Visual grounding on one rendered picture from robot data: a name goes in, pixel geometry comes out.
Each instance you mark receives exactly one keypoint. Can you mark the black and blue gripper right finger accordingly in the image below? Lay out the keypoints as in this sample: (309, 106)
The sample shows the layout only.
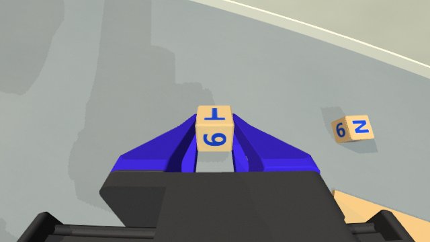
(263, 152)

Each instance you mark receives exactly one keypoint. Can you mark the orange flat mat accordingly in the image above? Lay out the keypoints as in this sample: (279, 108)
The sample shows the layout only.
(359, 211)

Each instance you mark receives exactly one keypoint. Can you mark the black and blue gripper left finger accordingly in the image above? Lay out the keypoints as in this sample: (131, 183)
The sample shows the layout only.
(165, 152)

